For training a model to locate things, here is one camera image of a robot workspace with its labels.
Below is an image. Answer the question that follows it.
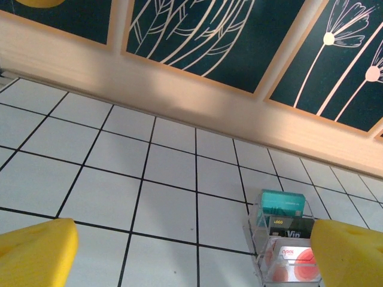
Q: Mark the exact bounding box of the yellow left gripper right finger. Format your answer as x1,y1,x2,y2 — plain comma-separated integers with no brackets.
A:
309,219,383,287

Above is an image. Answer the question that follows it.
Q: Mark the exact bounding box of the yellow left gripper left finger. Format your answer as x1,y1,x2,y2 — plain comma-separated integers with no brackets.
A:
0,218,80,287

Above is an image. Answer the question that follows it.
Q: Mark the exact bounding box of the white card with red circles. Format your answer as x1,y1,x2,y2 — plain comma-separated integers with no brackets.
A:
272,245,321,283

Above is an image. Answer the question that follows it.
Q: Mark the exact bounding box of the teal small box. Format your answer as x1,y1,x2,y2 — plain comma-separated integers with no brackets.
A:
260,190,306,216

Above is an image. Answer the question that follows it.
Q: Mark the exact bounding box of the clear acrylic card stand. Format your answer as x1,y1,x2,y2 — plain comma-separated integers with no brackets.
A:
242,190,326,287

